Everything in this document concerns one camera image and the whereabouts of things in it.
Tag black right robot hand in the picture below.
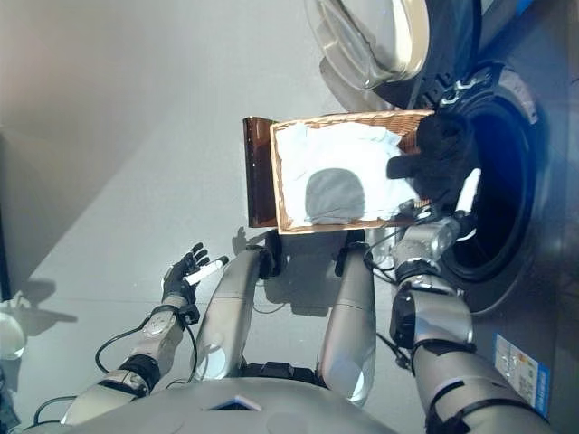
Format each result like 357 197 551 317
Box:
451 167 483 241

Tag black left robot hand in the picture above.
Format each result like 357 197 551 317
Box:
161 241 231 302

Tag black garment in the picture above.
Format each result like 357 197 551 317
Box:
384 114 477 205

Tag grey front-load washing machine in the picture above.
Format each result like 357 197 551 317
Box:
405 0 579 429

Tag woven wicker laundry basket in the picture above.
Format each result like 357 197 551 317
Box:
269 108 438 235

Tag brown glossy stool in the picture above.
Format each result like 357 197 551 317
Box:
242 116 280 229

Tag grey robot torso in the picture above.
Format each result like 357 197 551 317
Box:
26 377 400 434

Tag white basket liner cloth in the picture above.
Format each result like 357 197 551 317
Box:
275 123 420 228

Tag silver right robot leg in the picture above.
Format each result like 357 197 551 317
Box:
316 241 377 409

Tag white cylindrical object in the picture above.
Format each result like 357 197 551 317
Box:
0 311 26 361

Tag blue white energy label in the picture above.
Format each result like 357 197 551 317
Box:
492 333 551 415

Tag round glass washer door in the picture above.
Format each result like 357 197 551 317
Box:
304 0 483 110

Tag grey board with dark edge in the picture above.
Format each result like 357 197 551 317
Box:
0 130 13 302

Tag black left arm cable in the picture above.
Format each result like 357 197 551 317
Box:
33 325 151 426

